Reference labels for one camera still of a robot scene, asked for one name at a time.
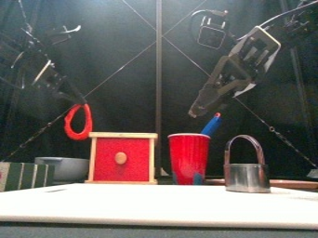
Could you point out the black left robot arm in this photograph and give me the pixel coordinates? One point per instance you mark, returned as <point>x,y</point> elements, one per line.
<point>19,59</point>

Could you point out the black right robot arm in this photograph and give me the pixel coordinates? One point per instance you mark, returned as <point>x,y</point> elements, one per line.
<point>299,21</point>

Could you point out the round wooden drawer knob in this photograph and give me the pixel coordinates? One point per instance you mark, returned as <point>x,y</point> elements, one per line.
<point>121,158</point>

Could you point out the grey bowl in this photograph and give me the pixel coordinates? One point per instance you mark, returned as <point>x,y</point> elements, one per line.
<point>66,169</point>

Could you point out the red wooden drawer box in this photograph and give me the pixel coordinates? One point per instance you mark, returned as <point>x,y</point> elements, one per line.
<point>122,169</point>

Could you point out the blue tool with red tip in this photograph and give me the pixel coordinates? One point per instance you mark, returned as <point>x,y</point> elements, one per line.
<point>212,125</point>

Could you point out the red plastic cup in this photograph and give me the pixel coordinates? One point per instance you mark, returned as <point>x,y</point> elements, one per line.
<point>189,158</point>

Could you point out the green white striped box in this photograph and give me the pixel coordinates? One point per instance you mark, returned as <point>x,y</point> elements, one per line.
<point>21,176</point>

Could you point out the brown wooden board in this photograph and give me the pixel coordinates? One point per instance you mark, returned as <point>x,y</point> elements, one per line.
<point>295,184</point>

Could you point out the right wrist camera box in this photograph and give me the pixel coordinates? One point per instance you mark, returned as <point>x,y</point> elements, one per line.
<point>212,34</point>

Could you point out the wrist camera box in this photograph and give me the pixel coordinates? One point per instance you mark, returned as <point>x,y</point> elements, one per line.
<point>212,34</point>
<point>62,33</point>

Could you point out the vertical metal frame pole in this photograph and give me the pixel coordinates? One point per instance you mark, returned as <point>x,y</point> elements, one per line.
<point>158,93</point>

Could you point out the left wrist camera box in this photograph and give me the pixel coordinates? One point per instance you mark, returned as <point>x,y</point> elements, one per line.
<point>62,33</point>

